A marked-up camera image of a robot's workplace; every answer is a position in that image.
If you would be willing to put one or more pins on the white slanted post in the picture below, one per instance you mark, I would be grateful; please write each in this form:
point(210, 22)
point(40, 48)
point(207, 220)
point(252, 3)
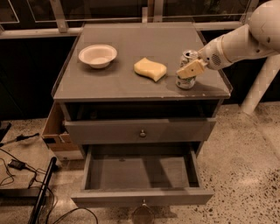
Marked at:
point(262, 82)

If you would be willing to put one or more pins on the grey top drawer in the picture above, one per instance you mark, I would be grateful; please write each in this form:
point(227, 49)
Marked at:
point(140, 130)

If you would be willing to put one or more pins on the white bowl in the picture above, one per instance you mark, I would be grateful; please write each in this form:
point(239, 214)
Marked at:
point(98, 56)

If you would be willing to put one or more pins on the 7up soda can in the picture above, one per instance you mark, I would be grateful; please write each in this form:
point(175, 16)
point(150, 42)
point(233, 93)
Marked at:
point(186, 57)

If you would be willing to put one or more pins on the grey open middle drawer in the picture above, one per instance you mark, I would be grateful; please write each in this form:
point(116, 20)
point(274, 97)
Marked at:
point(129, 175)

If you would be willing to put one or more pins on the black tool on floor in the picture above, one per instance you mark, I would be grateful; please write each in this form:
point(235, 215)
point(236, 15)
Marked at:
point(18, 138)

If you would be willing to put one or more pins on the grey drawer cabinet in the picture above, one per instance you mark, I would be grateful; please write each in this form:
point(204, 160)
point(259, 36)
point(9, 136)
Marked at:
point(117, 92)

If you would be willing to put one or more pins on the black power adapter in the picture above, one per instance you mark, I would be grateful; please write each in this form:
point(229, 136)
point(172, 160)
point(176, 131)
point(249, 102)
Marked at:
point(18, 165)

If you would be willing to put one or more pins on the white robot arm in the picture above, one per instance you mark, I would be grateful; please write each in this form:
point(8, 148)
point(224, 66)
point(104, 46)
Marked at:
point(258, 38)

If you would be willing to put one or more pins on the yellow sponge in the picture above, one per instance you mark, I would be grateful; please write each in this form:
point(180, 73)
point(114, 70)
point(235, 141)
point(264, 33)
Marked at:
point(150, 69)

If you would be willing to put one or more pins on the metal window railing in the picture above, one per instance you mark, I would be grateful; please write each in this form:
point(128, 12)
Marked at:
point(51, 18)

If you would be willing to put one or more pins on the cardboard box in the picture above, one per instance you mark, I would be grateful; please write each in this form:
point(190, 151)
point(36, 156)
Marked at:
point(57, 138)

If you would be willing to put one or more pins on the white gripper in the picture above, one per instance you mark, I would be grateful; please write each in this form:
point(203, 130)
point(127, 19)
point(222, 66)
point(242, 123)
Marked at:
point(212, 55)

